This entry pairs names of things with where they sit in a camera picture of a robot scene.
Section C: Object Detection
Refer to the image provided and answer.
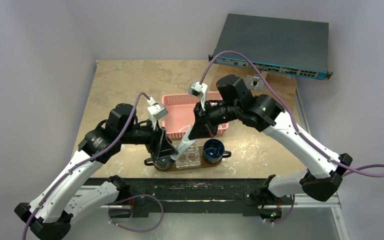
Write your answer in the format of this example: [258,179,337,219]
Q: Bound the pink plastic basket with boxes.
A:
[161,91,230,140]

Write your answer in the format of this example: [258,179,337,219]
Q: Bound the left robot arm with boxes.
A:
[14,103,177,240]

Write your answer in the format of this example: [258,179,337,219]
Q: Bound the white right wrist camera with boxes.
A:
[188,81,208,111]

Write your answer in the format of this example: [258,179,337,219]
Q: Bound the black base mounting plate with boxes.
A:
[92,178,294,219]

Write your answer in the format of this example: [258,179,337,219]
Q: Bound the dark green mug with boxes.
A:
[143,156,175,171]

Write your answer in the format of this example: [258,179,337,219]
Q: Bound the blue network switch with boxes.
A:
[208,13,333,80]

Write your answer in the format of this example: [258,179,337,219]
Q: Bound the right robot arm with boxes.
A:
[181,74,353,204]

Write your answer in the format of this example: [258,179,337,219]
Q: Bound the oval wooden tray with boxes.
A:
[144,145,224,172]

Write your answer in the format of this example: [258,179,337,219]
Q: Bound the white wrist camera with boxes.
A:
[188,81,208,111]
[147,97,168,130]

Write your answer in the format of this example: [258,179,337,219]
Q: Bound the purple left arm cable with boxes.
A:
[21,92,151,240]

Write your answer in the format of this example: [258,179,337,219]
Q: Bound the dark blue mug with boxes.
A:
[202,138,232,165]

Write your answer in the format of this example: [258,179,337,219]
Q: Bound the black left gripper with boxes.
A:
[119,115,178,157]

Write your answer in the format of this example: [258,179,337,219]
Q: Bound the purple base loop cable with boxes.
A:
[108,194,165,233]

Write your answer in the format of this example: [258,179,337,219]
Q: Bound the wooden base board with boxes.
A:
[209,64,297,115]

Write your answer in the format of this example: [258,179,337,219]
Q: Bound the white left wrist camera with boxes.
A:
[147,97,168,130]

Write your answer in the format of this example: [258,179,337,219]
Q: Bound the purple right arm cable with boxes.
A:
[199,50,384,226]

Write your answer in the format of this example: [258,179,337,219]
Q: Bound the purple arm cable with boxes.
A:
[199,50,384,226]
[21,92,151,240]

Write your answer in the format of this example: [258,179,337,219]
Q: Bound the metal stand bracket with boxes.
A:
[245,74,265,93]

